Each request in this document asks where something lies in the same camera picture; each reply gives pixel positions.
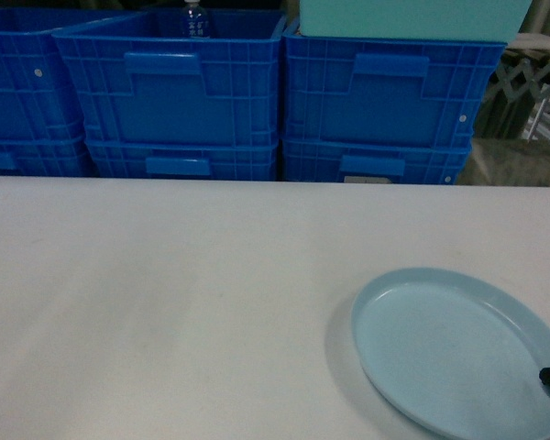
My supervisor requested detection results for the blue crate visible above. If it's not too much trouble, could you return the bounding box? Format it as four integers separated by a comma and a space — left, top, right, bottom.
85, 139, 279, 182
0, 7, 138, 143
53, 8, 286, 148
282, 137, 471, 184
0, 137, 98, 177
282, 20, 505, 149

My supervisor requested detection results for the blue crate bottom left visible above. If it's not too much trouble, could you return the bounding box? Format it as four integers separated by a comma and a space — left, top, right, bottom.
0, 137, 98, 177

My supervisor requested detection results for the clear water bottle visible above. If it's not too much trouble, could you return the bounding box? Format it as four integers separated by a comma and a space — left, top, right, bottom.
180, 0, 211, 39

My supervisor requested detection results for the blue crate top right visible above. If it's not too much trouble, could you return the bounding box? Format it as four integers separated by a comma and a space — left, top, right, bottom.
282, 20, 505, 149

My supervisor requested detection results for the blue crate top left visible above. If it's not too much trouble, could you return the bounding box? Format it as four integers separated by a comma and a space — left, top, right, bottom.
0, 7, 138, 143

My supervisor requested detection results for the light blue oval tray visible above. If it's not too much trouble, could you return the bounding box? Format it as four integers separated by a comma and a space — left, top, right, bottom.
351, 268, 550, 439

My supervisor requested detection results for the teal storage box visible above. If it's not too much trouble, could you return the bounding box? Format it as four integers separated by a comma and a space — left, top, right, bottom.
299, 0, 531, 43

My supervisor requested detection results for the blue crate bottom right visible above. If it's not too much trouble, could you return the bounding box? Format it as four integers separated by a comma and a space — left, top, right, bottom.
282, 137, 471, 184

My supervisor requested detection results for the expandable roller conveyor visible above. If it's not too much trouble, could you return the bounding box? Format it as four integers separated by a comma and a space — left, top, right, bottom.
474, 33, 550, 142

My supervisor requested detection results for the blue crate top middle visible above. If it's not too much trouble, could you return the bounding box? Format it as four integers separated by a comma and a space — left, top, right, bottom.
53, 8, 286, 148

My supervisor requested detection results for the blue crate bottom middle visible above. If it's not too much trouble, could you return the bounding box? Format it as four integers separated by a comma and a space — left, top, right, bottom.
85, 139, 279, 182

